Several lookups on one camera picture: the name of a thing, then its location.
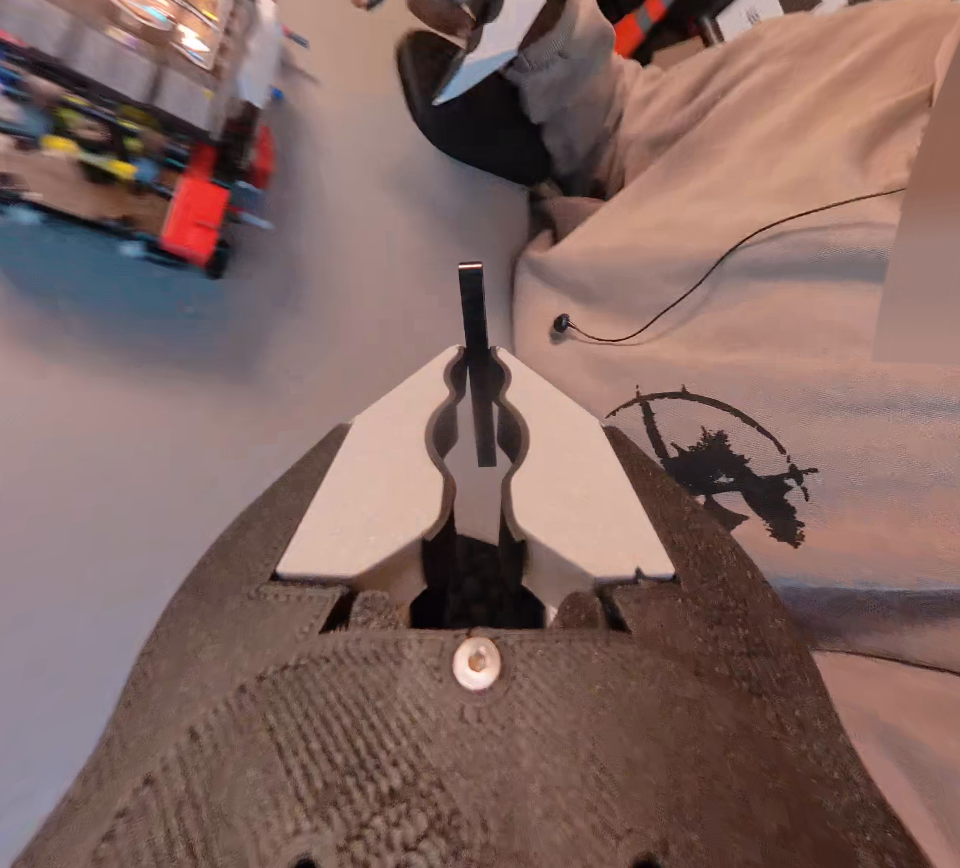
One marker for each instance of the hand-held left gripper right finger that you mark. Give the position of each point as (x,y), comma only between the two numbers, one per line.
(577,493)

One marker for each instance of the red white lego car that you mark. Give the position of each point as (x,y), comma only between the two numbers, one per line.
(150,58)

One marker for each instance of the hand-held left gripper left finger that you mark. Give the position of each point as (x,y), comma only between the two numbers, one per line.
(367,478)

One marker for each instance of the person's beige sweatshirt torso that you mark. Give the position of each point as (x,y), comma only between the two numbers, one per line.
(787,328)

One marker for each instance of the orange grey striped object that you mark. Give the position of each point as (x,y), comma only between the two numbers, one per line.
(654,7)

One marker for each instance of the person's right forearm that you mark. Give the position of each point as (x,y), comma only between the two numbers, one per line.
(577,88)

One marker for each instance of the black lego beam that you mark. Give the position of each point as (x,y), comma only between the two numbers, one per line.
(474,328)

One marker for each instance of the black padded wrist rest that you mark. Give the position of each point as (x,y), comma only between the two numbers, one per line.
(480,133)

